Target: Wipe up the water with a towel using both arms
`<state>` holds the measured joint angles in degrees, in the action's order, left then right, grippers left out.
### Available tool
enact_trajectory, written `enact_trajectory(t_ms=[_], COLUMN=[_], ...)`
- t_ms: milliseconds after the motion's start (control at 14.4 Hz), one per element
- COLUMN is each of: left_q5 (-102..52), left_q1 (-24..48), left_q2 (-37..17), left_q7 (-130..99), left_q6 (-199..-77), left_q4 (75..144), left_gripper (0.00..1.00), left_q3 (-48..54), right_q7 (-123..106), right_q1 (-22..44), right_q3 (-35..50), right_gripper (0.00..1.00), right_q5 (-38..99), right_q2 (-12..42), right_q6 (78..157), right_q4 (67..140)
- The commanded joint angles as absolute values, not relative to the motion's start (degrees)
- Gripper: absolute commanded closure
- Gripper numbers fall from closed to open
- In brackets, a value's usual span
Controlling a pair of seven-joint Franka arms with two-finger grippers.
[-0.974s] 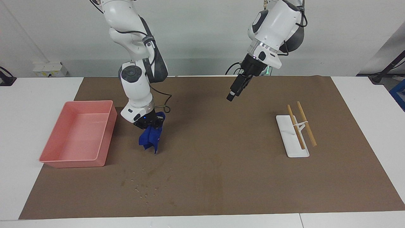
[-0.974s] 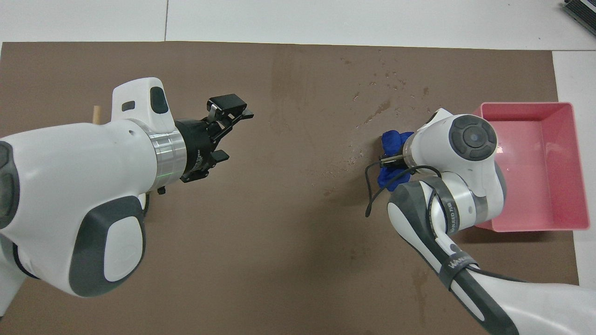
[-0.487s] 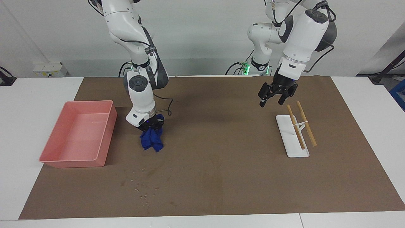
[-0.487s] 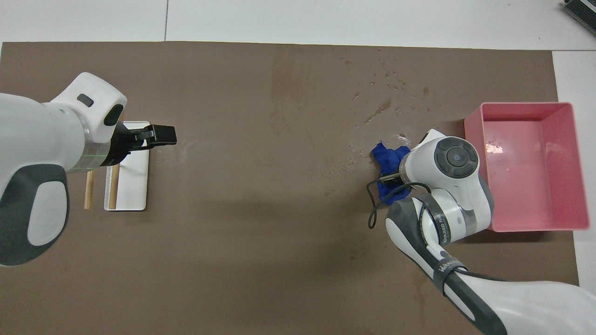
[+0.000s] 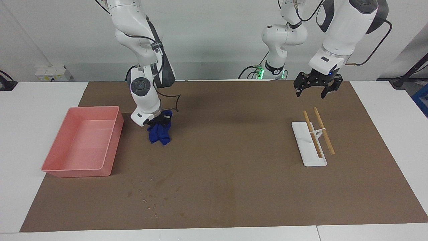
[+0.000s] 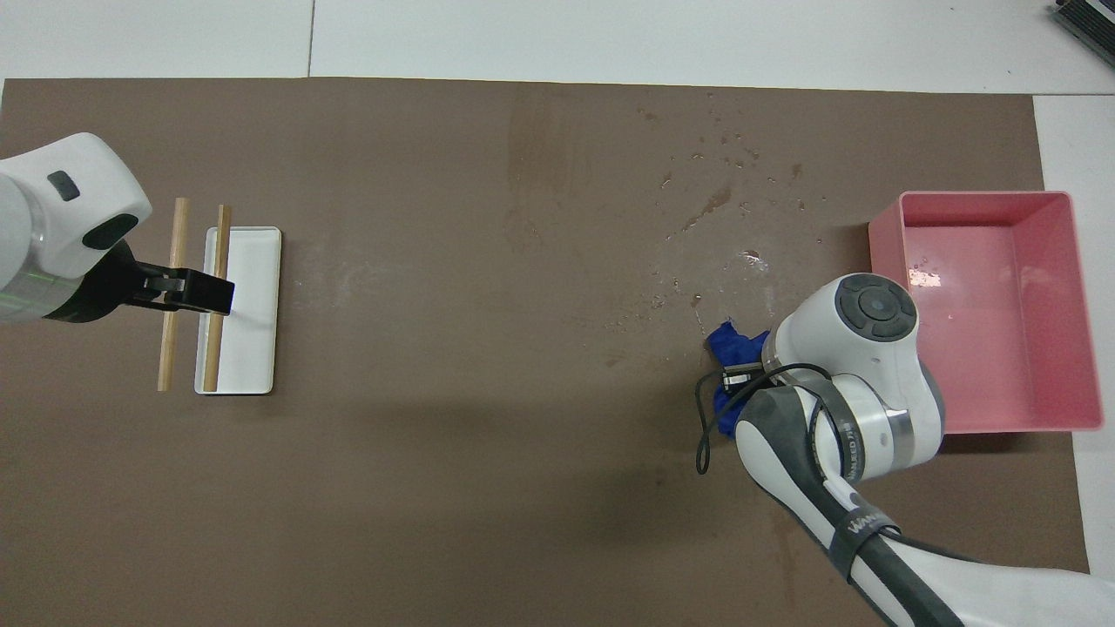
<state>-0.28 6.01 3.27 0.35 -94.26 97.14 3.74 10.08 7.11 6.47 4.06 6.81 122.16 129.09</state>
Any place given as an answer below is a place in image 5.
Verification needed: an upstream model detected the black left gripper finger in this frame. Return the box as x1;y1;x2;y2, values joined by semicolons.
294;72;311;98
320;75;343;99

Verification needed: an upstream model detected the blue towel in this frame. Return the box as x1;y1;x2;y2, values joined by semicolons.
147;110;173;146

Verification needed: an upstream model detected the wooden stick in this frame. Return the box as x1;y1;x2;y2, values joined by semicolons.
303;110;323;159
313;107;335;155

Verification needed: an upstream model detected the black stand leg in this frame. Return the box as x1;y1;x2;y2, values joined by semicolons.
390;53;428;89

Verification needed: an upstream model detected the pink plastic bin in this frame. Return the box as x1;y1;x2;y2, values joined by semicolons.
41;106;124;178

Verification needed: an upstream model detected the brown table mat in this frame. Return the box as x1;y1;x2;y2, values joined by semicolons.
19;80;428;232

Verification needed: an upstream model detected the black clamp base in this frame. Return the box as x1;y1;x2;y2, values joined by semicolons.
0;70;18;91

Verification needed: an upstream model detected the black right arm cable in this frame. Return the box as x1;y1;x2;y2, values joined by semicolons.
125;15;183;113

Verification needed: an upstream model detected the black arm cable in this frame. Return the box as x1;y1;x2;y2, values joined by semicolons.
296;0;393;66
125;15;183;113

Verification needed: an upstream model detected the black base cable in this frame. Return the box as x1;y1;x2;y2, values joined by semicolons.
238;50;270;80

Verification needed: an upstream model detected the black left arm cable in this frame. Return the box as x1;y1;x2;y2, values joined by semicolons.
296;0;393;66

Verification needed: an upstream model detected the blue frame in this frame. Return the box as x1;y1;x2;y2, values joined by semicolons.
411;84;428;118

